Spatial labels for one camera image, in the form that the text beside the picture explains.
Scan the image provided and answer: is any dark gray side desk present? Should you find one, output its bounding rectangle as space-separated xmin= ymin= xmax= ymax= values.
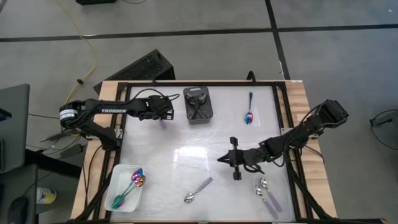
xmin=0 ymin=164 xmax=40 ymax=224

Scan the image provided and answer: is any white rectangular tray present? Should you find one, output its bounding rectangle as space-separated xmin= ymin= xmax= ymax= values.
xmin=104 ymin=164 xmax=146 ymax=213

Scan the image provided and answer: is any black metal cutlery piece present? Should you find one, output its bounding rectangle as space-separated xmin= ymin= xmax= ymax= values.
xmin=185 ymin=95 xmax=208 ymax=121
xmin=190 ymin=93 xmax=208 ymax=121

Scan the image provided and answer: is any dark gray laptop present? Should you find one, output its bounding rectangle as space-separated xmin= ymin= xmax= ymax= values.
xmin=0 ymin=83 xmax=31 ymax=174

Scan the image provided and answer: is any black perforated metal box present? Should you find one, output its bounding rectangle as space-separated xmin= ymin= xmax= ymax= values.
xmin=93 ymin=49 xmax=176 ymax=95

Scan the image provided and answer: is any purple spoon teal handle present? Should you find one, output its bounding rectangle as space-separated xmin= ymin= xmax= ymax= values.
xmin=116 ymin=169 xmax=144 ymax=203

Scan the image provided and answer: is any yellow floor cable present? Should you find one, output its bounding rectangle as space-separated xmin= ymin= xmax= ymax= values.
xmin=54 ymin=0 xmax=98 ymax=106

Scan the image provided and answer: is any white and yellow container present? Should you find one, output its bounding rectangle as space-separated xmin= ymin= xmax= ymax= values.
xmin=36 ymin=187 xmax=57 ymax=205

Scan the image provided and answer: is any black floor stand leg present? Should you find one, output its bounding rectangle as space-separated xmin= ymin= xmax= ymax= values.
xmin=24 ymin=149 xmax=82 ymax=180

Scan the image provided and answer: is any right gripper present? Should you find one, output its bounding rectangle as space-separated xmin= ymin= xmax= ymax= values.
xmin=216 ymin=136 xmax=268 ymax=181

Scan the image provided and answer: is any black floor object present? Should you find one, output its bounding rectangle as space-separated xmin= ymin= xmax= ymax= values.
xmin=75 ymin=0 xmax=116 ymax=6

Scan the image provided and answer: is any black floor device with cable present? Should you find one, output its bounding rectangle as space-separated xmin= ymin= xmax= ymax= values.
xmin=368 ymin=108 xmax=398 ymax=150

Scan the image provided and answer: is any rainbow spoon teal handle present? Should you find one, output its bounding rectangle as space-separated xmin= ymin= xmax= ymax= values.
xmin=111 ymin=179 xmax=137 ymax=209
xmin=243 ymin=91 xmax=254 ymax=125

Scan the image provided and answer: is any gray plastic cutlery caddy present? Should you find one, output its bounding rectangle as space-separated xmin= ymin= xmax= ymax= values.
xmin=182 ymin=86 xmax=215 ymax=126

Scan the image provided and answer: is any black computer mouse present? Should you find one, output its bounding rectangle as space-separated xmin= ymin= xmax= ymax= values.
xmin=7 ymin=196 xmax=30 ymax=224

